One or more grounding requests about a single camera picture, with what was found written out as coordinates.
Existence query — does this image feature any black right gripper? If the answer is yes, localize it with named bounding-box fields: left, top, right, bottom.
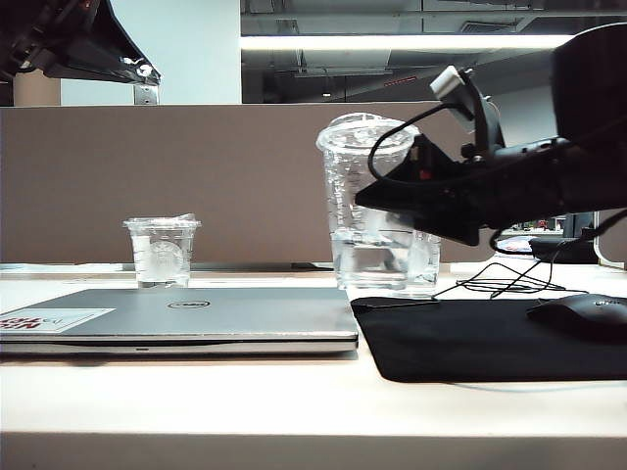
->
left=355, top=133, right=569, bottom=247

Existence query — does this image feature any tall clear plastic cup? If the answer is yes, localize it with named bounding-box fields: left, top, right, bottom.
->
left=315, top=112, right=423, bottom=291

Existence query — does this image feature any medium clear plastic cup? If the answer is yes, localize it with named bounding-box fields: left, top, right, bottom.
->
left=405, top=228, right=443, bottom=300

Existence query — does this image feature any silver Dell laptop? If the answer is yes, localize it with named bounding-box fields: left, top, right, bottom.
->
left=0, top=287, right=360, bottom=356

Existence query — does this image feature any short clear plastic cup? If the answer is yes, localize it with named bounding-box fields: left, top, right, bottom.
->
left=122, top=212, right=203, bottom=289

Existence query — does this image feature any white red laptop sticker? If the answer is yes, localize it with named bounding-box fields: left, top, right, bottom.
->
left=0, top=306, right=118, bottom=334

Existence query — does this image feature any colourful magazine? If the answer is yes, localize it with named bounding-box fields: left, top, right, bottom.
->
left=497, top=237, right=534, bottom=256

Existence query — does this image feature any black pouch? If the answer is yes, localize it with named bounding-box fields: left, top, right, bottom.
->
left=528, top=236, right=597, bottom=263

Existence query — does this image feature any black mouse pad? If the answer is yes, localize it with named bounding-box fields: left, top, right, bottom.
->
left=350, top=295, right=627, bottom=384

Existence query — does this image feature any narrow brown desk divider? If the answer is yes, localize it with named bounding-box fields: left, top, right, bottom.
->
left=593, top=210, right=627, bottom=270

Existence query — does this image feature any black computer mouse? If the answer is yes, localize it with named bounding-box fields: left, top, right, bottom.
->
left=526, top=292, right=627, bottom=339

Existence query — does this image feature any wide brown desk divider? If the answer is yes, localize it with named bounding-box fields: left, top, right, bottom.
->
left=0, top=101, right=501, bottom=265

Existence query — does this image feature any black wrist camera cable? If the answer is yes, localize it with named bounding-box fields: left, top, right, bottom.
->
left=366, top=103, right=450, bottom=185

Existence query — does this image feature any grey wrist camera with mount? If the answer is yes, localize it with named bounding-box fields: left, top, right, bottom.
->
left=429, top=66, right=506, bottom=161

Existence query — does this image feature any black mouse cable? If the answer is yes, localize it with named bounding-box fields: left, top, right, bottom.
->
left=433, top=244, right=589, bottom=301

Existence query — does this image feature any metal ceiling duct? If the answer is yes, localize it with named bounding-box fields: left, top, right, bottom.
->
left=292, top=48, right=394, bottom=78

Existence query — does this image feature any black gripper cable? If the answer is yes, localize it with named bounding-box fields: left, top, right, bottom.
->
left=489, top=209, right=627, bottom=256

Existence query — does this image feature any metal wall plate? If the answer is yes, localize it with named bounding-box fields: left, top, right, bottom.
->
left=134, top=83, right=161, bottom=105

